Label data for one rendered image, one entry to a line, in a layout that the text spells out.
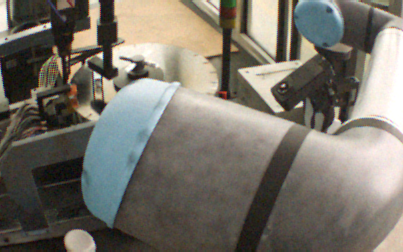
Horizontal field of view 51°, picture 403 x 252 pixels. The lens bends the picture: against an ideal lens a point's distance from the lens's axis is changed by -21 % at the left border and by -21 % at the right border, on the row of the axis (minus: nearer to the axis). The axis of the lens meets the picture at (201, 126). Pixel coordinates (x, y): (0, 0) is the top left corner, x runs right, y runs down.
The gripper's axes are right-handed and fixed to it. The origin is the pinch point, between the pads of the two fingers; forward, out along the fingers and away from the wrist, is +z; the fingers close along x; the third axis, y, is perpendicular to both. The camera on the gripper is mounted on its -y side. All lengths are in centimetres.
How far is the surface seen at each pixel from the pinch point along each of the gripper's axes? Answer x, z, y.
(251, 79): 31.6, 7.0, 4.2
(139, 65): 32.0, -2.1, -21.5
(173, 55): 40.1, 2.2, -11.2
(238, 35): 74, 19, 23
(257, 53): 61, 19, 23
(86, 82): 37.5, 2.2, -32.8
